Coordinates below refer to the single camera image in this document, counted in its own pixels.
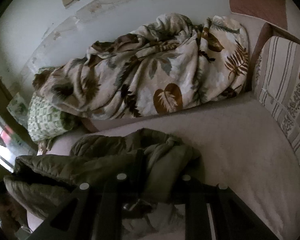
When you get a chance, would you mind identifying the olive green quilted jacket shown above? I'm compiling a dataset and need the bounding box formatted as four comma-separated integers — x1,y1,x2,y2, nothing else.
3,127,203,235

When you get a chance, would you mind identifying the light grey mattress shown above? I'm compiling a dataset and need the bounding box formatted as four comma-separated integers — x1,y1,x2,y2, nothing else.
27,89,300,240

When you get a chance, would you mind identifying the green white patterned pillow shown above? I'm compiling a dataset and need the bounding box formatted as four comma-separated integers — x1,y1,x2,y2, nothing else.
27,93,75,143

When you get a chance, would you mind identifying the leaf-print beige blanket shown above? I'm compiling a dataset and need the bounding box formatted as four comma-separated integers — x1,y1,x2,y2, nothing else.
32,14,249,120

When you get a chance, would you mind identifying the striped floral sofa cushion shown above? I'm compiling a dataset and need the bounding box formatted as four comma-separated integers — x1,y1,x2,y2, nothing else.
254,36,300,165

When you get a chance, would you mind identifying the window with frame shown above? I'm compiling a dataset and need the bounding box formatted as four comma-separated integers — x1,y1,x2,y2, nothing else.
0,115,38,172

